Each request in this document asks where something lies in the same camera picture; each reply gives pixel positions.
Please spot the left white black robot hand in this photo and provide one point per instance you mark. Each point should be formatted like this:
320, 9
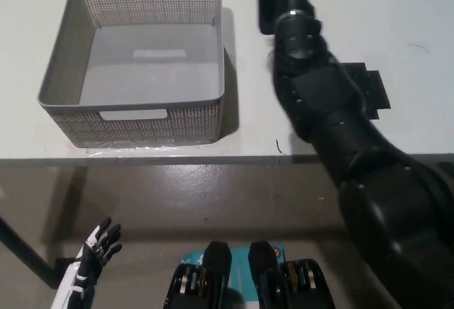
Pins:
74, 277

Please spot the black table leg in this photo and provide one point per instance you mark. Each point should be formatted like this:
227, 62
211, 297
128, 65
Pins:
25, 252

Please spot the black teal robot body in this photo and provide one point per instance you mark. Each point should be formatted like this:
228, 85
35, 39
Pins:
220, 287

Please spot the clear adhesive tape strip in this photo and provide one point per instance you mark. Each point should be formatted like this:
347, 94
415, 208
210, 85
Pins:
149, 149

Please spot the black taped stand base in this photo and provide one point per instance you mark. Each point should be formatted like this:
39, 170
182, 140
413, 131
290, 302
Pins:
376, 85

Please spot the grey perforated plastic basket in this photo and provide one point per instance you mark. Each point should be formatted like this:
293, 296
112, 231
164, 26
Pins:
64, 114

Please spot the thin black thread piece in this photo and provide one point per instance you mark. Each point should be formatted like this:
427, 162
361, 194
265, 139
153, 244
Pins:
418, 46
279, 147

